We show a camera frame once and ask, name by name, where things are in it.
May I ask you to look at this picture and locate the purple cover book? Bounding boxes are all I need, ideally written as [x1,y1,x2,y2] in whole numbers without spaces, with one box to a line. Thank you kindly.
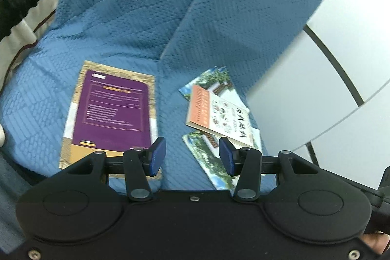
[70,69,153,157]

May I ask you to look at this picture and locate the person's right hand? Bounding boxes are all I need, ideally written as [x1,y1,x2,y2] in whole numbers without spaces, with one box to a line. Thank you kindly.
[362,232,390,255]

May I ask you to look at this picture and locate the white wardrobe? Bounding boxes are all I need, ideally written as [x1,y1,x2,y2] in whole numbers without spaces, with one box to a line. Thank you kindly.
[245,0,390,196]

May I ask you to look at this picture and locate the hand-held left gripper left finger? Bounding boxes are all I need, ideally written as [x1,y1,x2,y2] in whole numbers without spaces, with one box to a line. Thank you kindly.
[52,136,167,202]

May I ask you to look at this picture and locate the brown landscape painting book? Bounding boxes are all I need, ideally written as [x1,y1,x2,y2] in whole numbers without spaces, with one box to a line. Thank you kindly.
[58,60,163,181]

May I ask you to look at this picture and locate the orange and white paperback book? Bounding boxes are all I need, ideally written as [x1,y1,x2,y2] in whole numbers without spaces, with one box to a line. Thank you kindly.
[186,85,256,148]

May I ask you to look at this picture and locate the landscape photo cover book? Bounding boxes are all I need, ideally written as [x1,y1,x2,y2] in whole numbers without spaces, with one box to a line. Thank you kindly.
[179,67,236,103]
[182,126,266,190]

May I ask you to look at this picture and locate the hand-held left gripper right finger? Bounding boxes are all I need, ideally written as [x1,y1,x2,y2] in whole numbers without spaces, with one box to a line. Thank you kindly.
[219,136,336,202]

